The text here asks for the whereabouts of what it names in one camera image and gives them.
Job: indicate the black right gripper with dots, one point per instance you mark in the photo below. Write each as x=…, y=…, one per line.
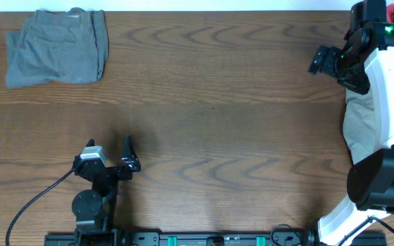
x=324, y=62

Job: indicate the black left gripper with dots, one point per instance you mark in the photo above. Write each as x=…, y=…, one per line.
x=130, y=160

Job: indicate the grey shorts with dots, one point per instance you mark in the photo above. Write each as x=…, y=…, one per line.
x=69, y=47

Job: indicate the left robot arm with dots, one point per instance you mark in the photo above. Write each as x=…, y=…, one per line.
x=94, y=208

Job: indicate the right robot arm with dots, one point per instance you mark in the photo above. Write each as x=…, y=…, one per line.
x=365, y=68

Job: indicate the beige shorts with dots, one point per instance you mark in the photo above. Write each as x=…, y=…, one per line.
x=359, y=125

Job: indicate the red cloth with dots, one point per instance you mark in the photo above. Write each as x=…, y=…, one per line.
x=390, y=13

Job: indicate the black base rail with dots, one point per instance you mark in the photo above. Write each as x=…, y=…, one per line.
x=284, y=236

